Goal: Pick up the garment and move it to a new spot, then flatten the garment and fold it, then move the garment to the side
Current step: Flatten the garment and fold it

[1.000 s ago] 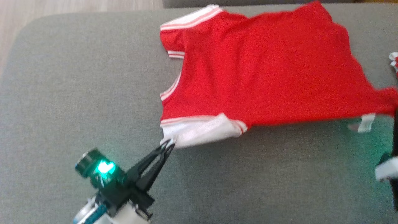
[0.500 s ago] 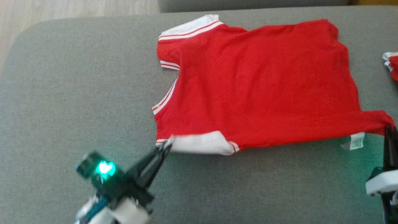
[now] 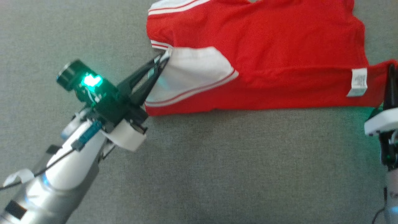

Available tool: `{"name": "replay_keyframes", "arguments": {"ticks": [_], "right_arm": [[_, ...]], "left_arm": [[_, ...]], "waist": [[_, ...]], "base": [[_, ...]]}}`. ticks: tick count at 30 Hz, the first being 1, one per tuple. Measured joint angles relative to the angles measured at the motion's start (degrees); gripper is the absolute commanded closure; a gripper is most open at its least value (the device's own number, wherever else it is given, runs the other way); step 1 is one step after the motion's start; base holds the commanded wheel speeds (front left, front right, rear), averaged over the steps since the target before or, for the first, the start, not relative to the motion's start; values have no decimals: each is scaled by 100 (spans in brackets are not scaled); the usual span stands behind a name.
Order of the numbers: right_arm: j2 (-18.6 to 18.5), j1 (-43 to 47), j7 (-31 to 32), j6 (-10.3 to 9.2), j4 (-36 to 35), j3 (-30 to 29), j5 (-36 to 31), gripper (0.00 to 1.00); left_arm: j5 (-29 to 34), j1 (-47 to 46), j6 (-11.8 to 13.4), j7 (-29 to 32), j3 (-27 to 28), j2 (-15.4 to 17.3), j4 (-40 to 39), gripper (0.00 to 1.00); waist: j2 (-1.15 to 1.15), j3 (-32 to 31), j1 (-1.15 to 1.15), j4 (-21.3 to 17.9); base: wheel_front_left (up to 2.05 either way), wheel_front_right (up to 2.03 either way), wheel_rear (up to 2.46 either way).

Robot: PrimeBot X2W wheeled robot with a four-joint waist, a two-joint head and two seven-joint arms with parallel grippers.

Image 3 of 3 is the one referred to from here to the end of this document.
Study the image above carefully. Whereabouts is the left gripper white dark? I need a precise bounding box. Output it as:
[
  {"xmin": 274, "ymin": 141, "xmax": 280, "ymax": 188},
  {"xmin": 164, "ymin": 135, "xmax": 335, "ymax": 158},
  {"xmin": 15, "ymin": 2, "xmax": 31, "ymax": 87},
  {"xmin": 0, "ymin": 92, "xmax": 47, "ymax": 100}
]
[{"xmin": 56, "ymin": 55, "xmax": 170, "ymax": 152}]

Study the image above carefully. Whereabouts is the right gripper white dark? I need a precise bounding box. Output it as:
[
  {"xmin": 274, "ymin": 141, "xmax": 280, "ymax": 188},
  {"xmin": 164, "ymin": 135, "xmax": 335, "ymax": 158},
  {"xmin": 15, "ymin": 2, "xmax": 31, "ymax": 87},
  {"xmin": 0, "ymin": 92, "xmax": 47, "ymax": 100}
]
[{"xmin": 364, "ymin": 63, "xmax": 398, "ymax": 171}]

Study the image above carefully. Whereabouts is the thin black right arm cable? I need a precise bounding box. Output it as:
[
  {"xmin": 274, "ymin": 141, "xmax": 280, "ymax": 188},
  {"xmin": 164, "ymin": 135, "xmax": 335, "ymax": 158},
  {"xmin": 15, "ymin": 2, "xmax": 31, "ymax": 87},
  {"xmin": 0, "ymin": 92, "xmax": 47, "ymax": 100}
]
[{"xmin": 371, "ymin": 207, "xmax": 386, "ymax": 224}]

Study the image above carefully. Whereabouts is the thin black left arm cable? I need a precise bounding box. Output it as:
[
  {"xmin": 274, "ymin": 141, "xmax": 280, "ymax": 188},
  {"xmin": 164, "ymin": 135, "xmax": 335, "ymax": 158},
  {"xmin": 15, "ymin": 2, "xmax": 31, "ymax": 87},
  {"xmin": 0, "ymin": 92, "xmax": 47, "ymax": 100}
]
[{"xmin": 0, "ymin": 121, "xmax": 103, "ymax": 191}]

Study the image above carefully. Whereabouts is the large grey sofa seat cushion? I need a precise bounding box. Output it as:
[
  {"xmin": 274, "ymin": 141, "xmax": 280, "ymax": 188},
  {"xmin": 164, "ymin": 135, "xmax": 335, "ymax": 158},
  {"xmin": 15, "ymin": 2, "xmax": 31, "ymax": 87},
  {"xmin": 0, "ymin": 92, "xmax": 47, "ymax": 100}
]
[{"xmin": 0, "ymin": 0, "xmax": 398, "ymax": 224}]

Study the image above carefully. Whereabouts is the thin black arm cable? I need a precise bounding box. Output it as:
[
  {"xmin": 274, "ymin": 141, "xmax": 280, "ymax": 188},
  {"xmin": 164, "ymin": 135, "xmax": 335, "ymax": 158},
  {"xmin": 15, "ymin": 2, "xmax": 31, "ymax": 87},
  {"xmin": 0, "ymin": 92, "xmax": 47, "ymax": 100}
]
[
  {"xmin": 371, "ymin": 207, "xmax": 386, "ymax": 224},
  {"xmin": 0, "ymin": 121, "xmax": 103, "ymax": 191}
]

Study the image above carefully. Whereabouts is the red jersey with white panels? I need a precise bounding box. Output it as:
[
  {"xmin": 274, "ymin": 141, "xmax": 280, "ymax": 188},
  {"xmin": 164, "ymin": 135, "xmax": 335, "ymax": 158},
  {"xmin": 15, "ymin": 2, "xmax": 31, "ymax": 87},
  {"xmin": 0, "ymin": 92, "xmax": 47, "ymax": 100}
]
[{"xmin": 145, "ymin": 0, "xmax": 398, "ymax": 117}]

